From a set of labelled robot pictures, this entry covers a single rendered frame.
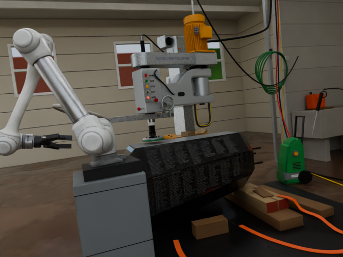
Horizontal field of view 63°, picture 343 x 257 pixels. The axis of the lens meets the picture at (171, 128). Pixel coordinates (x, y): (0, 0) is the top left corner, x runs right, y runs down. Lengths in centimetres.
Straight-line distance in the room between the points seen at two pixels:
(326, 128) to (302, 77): 112
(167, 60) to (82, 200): 166
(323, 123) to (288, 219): 265
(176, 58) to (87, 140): 163
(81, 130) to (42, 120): 720
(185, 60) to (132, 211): 174
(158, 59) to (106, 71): 614
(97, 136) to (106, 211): 44
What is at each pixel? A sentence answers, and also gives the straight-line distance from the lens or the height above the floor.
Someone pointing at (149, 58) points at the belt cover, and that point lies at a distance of 269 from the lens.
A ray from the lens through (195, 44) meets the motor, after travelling 305.
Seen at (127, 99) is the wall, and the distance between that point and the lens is 882.
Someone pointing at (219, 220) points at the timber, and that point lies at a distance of 258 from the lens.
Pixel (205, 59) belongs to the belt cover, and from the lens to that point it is 305.
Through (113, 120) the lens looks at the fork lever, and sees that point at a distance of 252.
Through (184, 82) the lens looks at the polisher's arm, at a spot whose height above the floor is 140.
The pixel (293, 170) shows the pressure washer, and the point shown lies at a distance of 395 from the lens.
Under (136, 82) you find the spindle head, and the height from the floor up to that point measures 143.
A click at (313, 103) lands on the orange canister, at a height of 95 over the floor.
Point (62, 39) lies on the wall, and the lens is 894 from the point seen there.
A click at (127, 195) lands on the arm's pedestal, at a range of 163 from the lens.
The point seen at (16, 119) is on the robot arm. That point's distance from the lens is 170.
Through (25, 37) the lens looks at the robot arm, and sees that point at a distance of 160.
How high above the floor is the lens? 116
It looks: 4 degrees down
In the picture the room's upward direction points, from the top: 6 degrees counter-clockwise
